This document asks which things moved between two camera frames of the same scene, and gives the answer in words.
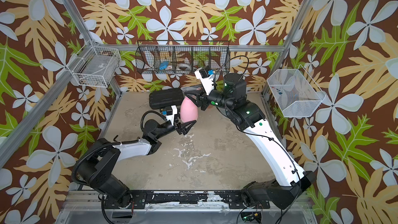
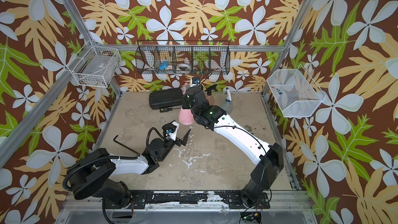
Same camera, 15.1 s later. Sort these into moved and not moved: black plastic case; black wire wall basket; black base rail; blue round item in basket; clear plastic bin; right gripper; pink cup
Moved: right gripper
Not moved: black wire wall basket; blue round item in basket; clear plastic bin; black plastic case; black base rail; pink cup
